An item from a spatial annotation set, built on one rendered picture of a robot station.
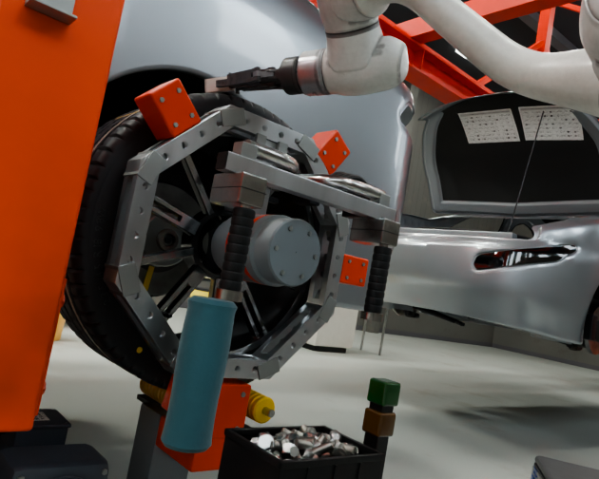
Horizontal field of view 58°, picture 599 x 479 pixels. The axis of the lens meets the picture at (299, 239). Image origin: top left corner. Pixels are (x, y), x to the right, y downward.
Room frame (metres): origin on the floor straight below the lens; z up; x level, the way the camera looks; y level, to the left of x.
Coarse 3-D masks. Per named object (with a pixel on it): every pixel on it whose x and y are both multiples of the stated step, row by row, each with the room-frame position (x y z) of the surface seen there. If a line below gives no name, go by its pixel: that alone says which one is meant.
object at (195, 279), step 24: (216, 144) 1.28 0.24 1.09; (192, 168) 1.13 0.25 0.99; (168, 216) 1.11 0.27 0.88; (216, 216) 1.23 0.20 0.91; (288, 216) 1.38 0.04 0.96; (312, 216) 1.33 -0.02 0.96; (192, 240) 1.16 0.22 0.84; (144, 264) 1.09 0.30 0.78; (192, 264) 1.18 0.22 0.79; (216, 264) 1.24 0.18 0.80; (192, 288) 1.17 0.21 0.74; (264, 288) 1.43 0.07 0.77; (288, 288) 1.36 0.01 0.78; (168, 312) 1.14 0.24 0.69; (240, 312) 1.43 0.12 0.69; (264, 312) 1.37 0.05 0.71; (288, 312) 1.32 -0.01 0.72; (240, 336) 1.31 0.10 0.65; (264, 336) 1.28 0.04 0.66
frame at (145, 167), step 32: (192, 128) 1.01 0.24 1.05; (224, 128) 1.05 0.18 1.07; (256, 128) 1.10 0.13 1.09; (288, 128) 1.15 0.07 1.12; (128, 160) 0.99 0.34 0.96; (160, 160) 0.97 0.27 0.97; (320, 160) 1.22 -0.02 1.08; (128, 192) 0.99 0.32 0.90; (128, 224) 0.95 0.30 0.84; (320, 224) 1.31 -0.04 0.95; (128, 256) 0.96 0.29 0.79; (320, 256) 1.31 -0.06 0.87; (128, 288) 0.96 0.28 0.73; (320, 288) 1.28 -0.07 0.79; (160, 320) 1.01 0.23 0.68; (288, 320) 1.28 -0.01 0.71; (320, 320) 1.27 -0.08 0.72; (160, 352) 1.03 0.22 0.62; (256, 352) 1.23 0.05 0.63; (288, 352) 1.22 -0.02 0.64
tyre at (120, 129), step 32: (192, 96) 1.10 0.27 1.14; (224, 96) 1.14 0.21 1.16; (128, 128) 1.02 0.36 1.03; (96, 160) 1.00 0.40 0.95; (96, 192) 0.99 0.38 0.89; (96, 224) 1.00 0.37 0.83; (96, 256) 1.01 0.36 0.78; (96, 288) 1.02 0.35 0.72; (96, 320) 1.03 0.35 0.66; (128, 320) 1.06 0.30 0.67; (96, 352) 1.22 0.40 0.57; (128, 352) 1.07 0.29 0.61; (160, 384) 1.14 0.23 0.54
